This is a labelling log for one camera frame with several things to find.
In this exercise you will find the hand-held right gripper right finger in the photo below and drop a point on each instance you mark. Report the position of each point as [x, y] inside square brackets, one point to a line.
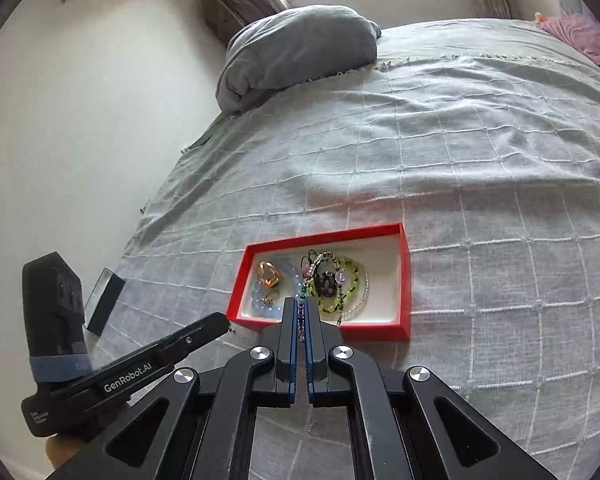
[311, 350]

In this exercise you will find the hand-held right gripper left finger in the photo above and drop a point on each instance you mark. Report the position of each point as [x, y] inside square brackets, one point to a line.
[291, 350]

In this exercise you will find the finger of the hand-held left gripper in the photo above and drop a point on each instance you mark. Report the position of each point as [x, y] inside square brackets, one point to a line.
[205, 327]

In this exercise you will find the small gold earrings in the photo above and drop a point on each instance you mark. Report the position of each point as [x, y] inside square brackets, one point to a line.
[269, 300]

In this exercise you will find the black hair clip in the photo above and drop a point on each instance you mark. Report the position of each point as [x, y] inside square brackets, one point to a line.
[326, 282]

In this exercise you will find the red cardboard box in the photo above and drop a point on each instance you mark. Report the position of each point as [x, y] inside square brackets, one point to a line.
[395, 285]

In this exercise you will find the black box with clear lid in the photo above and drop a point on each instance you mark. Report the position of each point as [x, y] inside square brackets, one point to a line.
[105, 302]

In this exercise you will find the grey checked bedspread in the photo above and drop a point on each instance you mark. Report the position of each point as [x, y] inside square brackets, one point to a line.
[455, 160]

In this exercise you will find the folded grey blanket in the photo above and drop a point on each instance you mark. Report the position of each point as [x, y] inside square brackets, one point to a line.
[295, 55]

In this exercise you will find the pink pillow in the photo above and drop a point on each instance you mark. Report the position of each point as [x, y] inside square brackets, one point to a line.
[585, 40]

